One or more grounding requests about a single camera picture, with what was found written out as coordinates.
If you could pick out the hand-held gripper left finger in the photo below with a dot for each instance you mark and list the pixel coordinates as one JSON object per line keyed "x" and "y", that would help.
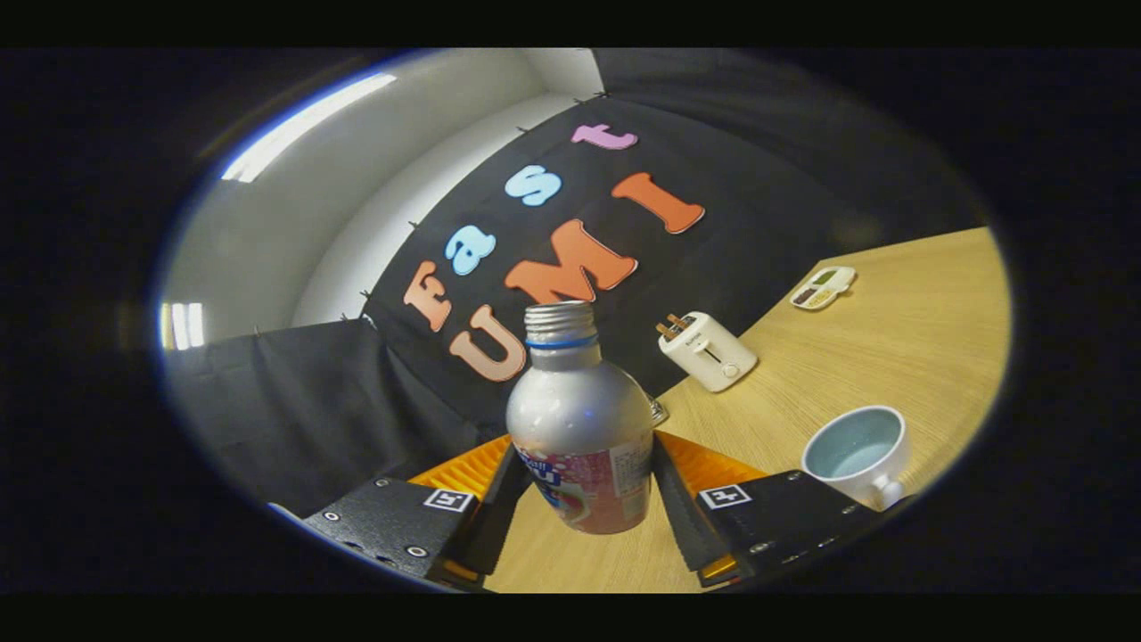
{"x": 488, "y": 526}

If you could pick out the white divided snack tray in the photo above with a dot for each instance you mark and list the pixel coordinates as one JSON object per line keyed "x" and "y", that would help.
{"x": 823, "y": 288}

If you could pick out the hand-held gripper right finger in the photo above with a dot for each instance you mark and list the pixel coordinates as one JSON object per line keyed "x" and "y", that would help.
{"x": 682, "y": 522}

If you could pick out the white toaster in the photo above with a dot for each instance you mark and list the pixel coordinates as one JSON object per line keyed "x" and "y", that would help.
{"x": 713, "y": 352}

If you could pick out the wooden table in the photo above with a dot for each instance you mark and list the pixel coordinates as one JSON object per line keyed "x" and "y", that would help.
{"x": 802, "y": 374}

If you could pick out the white cup with blue inside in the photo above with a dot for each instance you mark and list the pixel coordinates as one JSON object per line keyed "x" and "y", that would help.
{"x": 856, "y": 450}

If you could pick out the silver bottle with pink label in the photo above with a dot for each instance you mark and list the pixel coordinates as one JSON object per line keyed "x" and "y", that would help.
{"x": 579, "y": 419}

